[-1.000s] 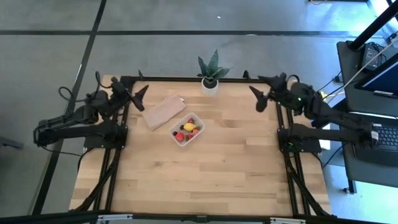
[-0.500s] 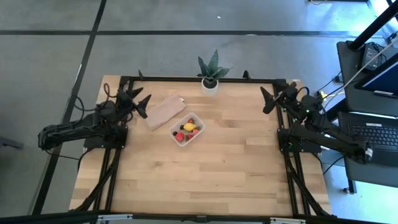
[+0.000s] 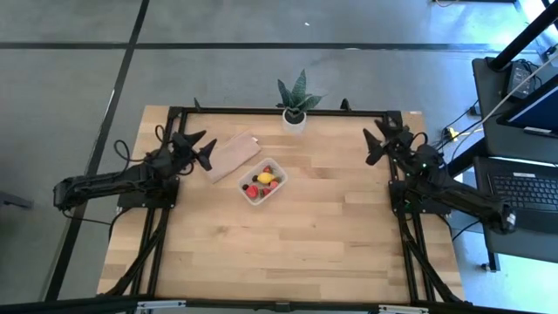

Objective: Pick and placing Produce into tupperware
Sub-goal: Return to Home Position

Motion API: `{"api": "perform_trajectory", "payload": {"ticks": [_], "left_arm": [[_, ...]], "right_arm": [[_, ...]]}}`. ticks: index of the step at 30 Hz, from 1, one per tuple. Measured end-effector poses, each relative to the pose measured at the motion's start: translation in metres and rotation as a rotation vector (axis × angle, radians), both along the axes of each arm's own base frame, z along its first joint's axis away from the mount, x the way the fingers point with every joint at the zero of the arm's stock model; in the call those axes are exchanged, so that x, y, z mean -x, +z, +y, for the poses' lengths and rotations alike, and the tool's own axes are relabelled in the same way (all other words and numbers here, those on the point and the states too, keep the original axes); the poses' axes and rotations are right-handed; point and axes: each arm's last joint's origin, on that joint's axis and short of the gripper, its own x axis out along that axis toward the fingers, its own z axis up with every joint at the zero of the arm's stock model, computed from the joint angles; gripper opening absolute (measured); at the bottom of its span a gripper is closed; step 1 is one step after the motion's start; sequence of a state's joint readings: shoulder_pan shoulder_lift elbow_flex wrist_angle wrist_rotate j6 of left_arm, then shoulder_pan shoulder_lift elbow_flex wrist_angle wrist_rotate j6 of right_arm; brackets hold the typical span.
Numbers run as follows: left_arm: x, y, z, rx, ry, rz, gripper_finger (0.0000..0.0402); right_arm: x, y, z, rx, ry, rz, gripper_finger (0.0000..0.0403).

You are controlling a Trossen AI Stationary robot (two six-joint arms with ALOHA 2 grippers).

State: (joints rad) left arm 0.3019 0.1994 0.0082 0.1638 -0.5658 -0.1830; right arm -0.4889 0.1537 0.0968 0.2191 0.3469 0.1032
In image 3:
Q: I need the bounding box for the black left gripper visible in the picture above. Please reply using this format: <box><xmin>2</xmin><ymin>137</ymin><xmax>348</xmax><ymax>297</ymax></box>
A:
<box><xmin>167</xmin><ymin>129</ymin><xmax>218</xmax><ymax>172</ymax></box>

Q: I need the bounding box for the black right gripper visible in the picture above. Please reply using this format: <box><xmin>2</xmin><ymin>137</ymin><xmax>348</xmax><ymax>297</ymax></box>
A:
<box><xmin>363</xmin><ymin>118</ymin><xmax>418</xmax><ymax>167</ymax></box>

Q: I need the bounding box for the clear plastic tupperware container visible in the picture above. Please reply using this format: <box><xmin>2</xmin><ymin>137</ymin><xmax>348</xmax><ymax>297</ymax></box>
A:
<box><xmin>237</xmin><ymin>157</ymin><xmax>289</xmax><ymax>206</ymax></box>

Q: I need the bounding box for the beige folded cloth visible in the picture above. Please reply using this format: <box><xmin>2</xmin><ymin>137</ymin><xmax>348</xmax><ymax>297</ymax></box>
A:
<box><xmin>203</xmin><ymin>129</ymin><xmax>262</xmax><ymax>184</ymax></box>

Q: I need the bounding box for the white plant pot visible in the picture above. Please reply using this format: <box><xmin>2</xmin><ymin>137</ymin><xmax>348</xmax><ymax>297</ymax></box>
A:
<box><xmin>282</xmin><ymin>107</ymin><xmax>308</xmax><ymax>134</ymax></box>

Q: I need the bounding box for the green snake plant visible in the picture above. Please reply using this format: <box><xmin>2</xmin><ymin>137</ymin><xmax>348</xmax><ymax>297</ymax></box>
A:
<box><xmin>277</xmin><ymin>68</ymin><xmax>324</xmax><ymax>111</ymax></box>

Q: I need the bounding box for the black computer cart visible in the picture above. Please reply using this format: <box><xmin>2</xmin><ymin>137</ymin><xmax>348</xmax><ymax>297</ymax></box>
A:
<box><xmin>472</xmin><ymin>56</ymin><xmax>558</xmax><ymax>271</ymax></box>

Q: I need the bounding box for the black power adapter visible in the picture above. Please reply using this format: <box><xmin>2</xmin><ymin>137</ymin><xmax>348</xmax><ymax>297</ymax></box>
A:
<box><xmin>507</xmin><ymin>60</ymin><xmax>541</xmax><ymax>99</ymax></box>

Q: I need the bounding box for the black laptop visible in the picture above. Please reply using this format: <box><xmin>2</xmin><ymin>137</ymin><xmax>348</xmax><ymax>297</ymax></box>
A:
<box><xmin>473</xmin><ymin>155</ymin><xmax>558</xmax><ymax>235</ymax></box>

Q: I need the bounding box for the black computer monitor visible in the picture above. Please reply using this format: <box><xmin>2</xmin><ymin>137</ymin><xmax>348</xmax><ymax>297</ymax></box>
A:
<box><xmin>496</xmin><ymin>73</ymin><xmax>558</xmax><ymax>140</ymax></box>

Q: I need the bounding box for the black diagonal pole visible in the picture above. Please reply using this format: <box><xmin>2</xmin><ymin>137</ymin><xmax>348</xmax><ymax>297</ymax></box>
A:
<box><xmin>490</xmin><ymin>0</ymin><xmax>558</xmax><ymax>71</ymax></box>

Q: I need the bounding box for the black aluminium table frame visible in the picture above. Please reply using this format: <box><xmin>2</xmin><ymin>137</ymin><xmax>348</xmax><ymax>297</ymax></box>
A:
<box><xmin>96</xmin><ymin>104</ymin><xmax>467</xmax><ymax>314</ymax></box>

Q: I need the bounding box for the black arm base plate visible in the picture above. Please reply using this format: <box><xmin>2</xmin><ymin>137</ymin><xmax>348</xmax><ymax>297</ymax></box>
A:
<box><xmin>388</xmin><ymin>180</ymin><xmax>453</xmax><ymax>216</ymax></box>
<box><xmin>116</xmin><ymin>175</ymin><xmax>180</xmax><ymax>209</ymax></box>

